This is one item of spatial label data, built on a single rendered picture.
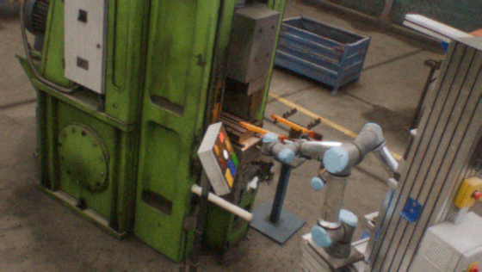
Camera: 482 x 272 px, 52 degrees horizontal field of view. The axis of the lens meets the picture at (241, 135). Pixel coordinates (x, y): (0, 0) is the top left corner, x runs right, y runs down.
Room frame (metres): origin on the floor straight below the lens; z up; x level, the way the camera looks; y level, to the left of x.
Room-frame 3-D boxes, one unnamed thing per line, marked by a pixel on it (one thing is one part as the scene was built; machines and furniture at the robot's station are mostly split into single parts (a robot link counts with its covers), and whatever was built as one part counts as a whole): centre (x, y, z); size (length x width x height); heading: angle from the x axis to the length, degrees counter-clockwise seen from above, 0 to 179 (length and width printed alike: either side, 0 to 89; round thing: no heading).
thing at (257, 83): (3.06, 0.15, 1.32); 0.42 x 0.20 x 0.10; 62
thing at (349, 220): (2.11, -0.60, 0.98); 0.13 x 0.12 x 0.14; 135
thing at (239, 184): (3.11, 0.13, 0.69); 0.56 x 0.38 x 0.45; 62
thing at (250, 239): (2.94, -0.08, 0.01); 0.58 x 0.39 x 0.01; 152
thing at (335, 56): (7.00, -0.86, 0.36); 1.20 x 0.80 x 0.72; 58
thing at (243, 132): (3.06, 0.15, 0.96); 0.42 x 0.20 x 0.09; 62
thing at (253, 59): (3.10, 0.13, 1.56); 0.42 x 0.39 x 0.40; 62
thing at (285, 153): (2.31, -0.24, 1.23); 0.11 x 0.11 x 0.08; 45
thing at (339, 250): (2.11, -0.60, 0.87); 0.15 x 0.15 x 0.10
